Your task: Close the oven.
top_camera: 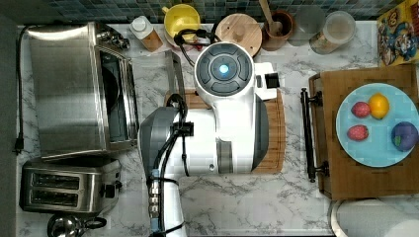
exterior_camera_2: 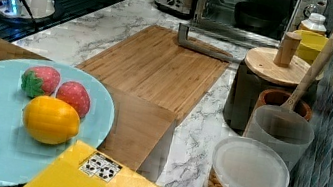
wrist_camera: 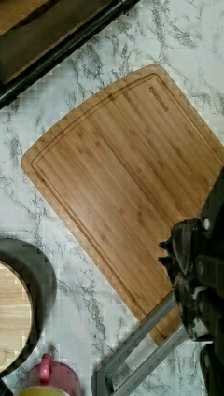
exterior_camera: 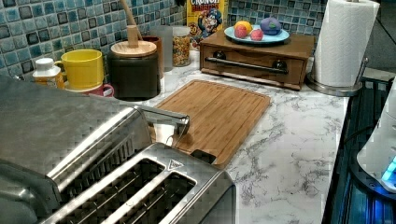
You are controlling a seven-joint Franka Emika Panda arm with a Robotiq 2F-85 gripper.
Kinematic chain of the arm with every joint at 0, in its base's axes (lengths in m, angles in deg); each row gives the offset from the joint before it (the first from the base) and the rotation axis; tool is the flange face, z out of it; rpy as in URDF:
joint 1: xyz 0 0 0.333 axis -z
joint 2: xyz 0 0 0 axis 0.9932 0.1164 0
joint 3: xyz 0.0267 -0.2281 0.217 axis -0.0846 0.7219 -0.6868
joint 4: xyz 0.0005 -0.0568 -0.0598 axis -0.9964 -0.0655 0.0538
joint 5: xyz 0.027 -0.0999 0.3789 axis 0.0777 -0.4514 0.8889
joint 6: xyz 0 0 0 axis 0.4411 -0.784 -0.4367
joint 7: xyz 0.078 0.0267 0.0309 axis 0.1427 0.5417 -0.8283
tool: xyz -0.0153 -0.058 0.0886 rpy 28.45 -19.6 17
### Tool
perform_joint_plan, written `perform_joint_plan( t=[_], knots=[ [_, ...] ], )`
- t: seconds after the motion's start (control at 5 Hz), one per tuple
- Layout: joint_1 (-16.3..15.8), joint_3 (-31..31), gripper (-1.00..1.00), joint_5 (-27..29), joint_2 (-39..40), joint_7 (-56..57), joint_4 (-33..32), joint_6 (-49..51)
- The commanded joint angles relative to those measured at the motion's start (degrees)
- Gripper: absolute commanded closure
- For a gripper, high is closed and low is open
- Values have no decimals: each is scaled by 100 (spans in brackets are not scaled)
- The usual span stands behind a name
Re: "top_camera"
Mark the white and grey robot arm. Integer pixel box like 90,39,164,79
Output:
137,41,269,237

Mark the stainless steel toaster oven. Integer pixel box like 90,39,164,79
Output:
28,22,138,161

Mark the bamboo cutting board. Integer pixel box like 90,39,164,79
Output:
161,90,285,178

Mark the round wooden lid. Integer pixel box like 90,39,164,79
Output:
215,13,262,56

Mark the brown wooden utensil cup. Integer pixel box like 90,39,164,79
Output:
262,10,294,51

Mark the yellow cup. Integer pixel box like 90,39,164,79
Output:
162,4,201,47

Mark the wooden spoon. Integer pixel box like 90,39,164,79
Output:
259,0,283,36

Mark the bottle with white cap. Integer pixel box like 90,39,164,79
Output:
129,16,163,51

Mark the lower red strawberry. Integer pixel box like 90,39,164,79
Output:
347,124,369,141

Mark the red strawberry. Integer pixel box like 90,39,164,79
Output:
351,102,371,119
347,124,369,141

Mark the upper red strawberry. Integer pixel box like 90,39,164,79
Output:
351,102,371,119

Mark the clear jar with white lid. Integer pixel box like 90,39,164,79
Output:
309,11,356,54

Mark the stainless steel two-slot toaster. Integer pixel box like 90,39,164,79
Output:
19,157,122,215

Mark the yellow lemon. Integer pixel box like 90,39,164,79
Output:
369,93,389,119

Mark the light blue plate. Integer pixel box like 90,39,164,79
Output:
336,83,418,168

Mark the white round bowl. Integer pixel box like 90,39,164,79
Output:
330,199,419,237

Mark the shiny metal kettle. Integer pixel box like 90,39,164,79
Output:
46,214,107,237

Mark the purple plum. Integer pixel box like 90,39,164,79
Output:
391,121,418,151

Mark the colourful cereal box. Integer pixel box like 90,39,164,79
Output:
377,0,419,66

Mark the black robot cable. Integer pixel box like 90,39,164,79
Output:
144,28,218,236

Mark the wooden tray with black handles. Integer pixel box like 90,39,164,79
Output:
300,64,418,200

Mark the black oven power cord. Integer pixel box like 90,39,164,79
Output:
12,25,37,156

